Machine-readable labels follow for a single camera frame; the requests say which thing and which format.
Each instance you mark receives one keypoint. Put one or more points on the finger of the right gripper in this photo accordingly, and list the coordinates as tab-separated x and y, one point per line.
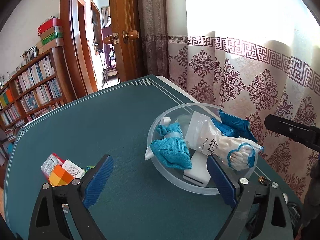
303	134

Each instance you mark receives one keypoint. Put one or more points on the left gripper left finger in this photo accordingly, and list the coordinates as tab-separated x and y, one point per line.
48	219

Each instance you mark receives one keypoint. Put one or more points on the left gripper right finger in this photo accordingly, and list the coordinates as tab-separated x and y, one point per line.
261	209

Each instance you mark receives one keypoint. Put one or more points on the white sponge block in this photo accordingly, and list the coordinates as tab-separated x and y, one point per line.
198	174

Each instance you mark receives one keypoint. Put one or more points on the orange yellow toy brick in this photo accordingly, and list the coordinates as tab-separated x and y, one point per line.
59	177

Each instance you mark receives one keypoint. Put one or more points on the pink white tissue pack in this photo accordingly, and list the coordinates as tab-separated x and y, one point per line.
50	163

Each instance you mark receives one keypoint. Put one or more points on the dark blue snack packet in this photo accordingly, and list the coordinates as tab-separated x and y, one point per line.
233	126

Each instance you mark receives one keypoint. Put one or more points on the cotton swab bag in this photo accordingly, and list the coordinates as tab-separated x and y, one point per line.
236	153

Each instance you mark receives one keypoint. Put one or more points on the blue towel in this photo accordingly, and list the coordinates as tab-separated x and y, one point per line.
171	150

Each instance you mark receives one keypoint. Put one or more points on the white medicine box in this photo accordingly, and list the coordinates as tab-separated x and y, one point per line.
73	169

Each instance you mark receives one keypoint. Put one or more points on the clear plastic bowl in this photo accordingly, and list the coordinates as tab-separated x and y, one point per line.
182	114

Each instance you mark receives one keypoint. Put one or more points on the green table mat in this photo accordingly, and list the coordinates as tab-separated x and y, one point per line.
137	201

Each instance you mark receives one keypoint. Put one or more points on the patterned curtain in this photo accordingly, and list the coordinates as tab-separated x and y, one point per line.
250	57

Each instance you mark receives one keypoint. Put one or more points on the large wooden bookshelf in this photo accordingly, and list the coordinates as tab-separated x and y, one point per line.
40	87

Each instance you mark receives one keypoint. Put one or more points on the stacked boxes on shelf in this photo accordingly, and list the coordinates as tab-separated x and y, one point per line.
51	35

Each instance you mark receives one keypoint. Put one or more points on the purple hanging clothes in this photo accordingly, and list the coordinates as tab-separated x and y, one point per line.
106	31

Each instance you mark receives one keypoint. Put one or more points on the wooden door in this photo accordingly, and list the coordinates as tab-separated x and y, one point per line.
127	39

